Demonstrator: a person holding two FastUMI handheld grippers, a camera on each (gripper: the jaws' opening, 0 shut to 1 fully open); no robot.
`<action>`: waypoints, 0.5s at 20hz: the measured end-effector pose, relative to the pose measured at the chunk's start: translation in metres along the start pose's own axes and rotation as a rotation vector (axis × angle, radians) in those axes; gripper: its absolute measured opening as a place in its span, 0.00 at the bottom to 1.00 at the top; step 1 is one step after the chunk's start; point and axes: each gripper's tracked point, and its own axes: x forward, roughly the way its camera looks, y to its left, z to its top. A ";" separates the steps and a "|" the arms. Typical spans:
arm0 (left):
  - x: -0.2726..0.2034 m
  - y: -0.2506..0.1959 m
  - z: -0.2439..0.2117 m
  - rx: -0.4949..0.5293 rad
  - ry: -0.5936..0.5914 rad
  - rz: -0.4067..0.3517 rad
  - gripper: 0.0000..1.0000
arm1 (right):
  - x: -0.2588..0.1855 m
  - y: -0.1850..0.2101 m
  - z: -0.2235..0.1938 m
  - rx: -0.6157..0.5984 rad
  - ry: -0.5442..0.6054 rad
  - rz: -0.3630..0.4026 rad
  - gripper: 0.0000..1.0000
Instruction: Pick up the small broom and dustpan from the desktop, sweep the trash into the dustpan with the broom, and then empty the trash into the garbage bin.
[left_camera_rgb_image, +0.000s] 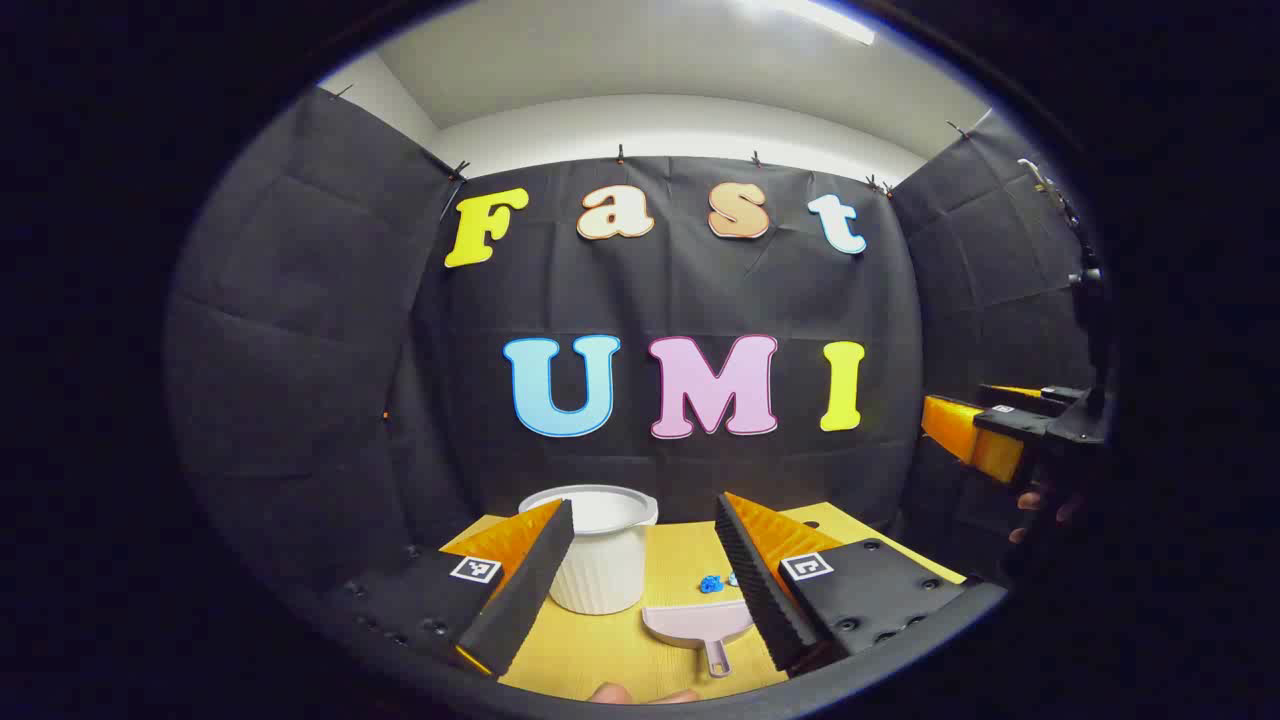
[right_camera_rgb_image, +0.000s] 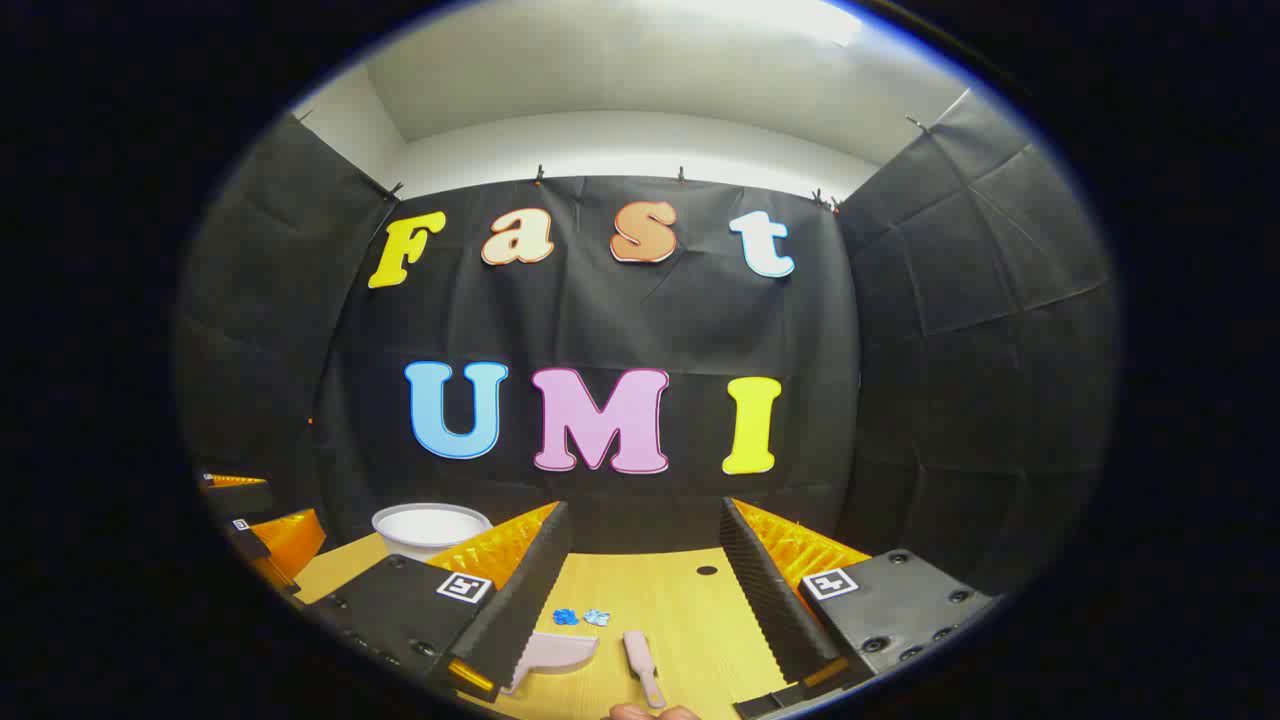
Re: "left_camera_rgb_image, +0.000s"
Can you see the white ribbed garbage bin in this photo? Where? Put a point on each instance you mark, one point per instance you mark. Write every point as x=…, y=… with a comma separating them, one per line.
x=610, y=560

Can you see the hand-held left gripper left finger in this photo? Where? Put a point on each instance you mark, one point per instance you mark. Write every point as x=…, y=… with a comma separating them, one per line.
x=520, y=590

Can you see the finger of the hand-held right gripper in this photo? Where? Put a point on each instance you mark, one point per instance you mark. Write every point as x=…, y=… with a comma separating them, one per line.
x=965, y=435
x=1020, y=395

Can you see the grey plastic dustpan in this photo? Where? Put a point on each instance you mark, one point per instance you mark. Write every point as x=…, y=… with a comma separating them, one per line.
x=690, y=625

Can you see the dark blue paper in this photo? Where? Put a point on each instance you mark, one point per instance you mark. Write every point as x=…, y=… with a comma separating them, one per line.
x=711, y=584

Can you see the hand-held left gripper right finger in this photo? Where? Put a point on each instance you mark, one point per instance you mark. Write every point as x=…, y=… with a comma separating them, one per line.
x=755, y=590

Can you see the yellow wooden desktop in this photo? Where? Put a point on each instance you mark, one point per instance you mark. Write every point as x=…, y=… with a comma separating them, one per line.
x=600, y=650

